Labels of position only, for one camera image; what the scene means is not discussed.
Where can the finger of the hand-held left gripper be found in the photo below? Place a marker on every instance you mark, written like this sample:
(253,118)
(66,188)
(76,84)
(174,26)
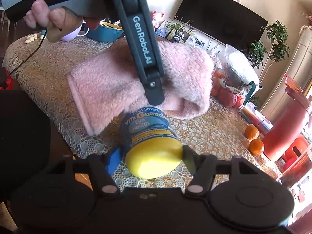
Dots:
(154,93)

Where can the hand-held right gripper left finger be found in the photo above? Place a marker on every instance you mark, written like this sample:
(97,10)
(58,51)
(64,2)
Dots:
(114,160)

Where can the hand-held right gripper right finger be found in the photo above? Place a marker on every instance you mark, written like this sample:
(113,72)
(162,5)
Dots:
(189,159)

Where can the blue bottle with yellow lid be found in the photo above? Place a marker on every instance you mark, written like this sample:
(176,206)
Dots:
(146,136)

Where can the pink fluffy towel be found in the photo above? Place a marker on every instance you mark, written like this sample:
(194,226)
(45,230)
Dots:
(102,82)

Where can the person's left hand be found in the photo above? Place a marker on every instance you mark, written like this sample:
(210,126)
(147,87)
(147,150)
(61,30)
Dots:
(39,14)

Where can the pink plush toy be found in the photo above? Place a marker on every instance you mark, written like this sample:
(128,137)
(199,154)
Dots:
(156,17)

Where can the blue basket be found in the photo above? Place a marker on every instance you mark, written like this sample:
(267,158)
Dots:
(104,34)

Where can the small potted plant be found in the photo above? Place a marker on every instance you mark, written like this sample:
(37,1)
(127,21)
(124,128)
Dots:
(176,28)

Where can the orange fruit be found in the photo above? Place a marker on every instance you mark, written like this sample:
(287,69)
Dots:
(256,147)
(251,132)

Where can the stack of colourful folders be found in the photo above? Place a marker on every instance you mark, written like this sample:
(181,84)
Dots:
(256,120)

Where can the black television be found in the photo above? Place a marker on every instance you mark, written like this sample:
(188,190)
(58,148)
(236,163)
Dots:
(219,17)

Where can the clear plastic bag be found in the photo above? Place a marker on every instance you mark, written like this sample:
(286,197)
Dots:
(237,63)

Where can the black chair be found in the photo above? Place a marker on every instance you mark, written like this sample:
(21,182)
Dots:
(24,139)

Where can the pink water bottle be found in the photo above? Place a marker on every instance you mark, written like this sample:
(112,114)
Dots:
(282,129)

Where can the red plastic stool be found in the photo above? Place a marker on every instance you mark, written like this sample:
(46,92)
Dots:
(293,150)

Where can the red object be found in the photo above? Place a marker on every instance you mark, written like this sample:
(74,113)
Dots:
(6,82)

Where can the tall green houseplant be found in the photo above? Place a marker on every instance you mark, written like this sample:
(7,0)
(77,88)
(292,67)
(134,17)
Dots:
(277,36)

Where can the white standing air conditioner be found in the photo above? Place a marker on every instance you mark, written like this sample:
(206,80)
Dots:
(290,61)

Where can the photo frame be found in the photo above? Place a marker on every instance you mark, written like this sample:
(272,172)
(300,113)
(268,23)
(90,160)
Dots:
(162,30)

